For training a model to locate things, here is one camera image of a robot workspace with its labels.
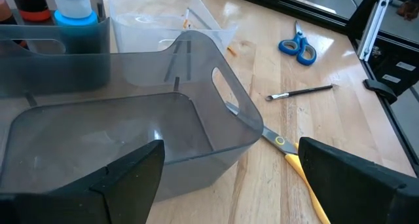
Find smoke grey plastic bin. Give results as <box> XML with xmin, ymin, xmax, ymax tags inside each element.
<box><xmin>0</xmin><ymin>9</ymin><xmax>111</xmax><ymax>97</ymax></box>
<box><xmin>0</xmin><ymin>29</ymin><xmax>264</xmax><ymax>202</ymax></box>

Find blue paint bottle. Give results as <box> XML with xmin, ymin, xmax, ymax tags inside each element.
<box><xmin>51</xmin><ymin>0</ymin><xmax>99</xmax><ymax>54</ymax></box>

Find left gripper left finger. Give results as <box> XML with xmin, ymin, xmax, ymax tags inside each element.
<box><xmin>48</xmin><ymin>139</ymin><xmax>166</xmax><ymax>224</ymax></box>

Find yellow handled scissors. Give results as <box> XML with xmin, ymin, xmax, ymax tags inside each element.
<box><xmin>225</xmin><ymin>101</ymin><xmax>331</xmax><ymax>224</ymax></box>

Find silver aluminium bracket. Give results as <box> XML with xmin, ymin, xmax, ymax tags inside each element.
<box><xmin>356</xmin><ymin>0</ymin><xmax>392</xmax><ymax>62</ymax></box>

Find black table edge clamp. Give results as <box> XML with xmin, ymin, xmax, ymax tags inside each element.
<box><xmin>363</xmin><ymin>79</ymin><xmax>399</xmax><ymax>103</ymax></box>

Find brown paint bottle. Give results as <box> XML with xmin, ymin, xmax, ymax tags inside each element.
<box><xmin>0</xmin><ymin>0</ymin><xmax>27</xmax><ymax>48</ymax></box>

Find blue handled scissors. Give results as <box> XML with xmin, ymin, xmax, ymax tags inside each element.
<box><xmin>278</xmin><ymin>20</ymin><xmax>318</xmax><ymax>67</ymax></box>

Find black paintbrush silver ferrule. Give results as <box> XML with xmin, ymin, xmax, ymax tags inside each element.
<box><xmin>264</xmin><ymin>83</ymin><xmax>335</xmax><ymax>102</ymax></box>

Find orange paint bottle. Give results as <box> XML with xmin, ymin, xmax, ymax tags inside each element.
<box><xmin>9</xmin><ymin>0</ymin><xmax>52</xmax><ymax>22</ymax></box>

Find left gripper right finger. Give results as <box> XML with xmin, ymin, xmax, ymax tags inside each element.
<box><xmin>298</xmin><ymin>137</ymin><xmax>419</xmax><ymax>224</ymax></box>

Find clear plastic bin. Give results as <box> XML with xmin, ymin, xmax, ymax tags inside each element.
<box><xmin>106</xmin><ymin>0</ymin><xmax>238</xmax><ymax>87</ymax></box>

